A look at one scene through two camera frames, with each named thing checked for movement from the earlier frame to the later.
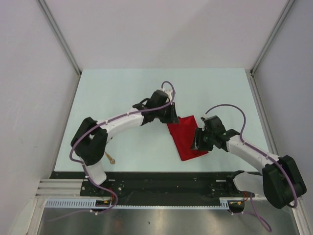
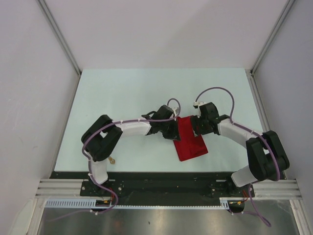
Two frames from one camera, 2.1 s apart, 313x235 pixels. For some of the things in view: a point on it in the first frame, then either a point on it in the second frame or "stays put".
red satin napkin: x=183 y=134 stays put
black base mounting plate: x=158 y=185 stays put
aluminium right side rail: x=267 y=132 stays put
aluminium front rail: x=59 y=188 stays put
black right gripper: x=198 y=143 → x=195 y=121
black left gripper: x=172 y=118 → x=174 y=134
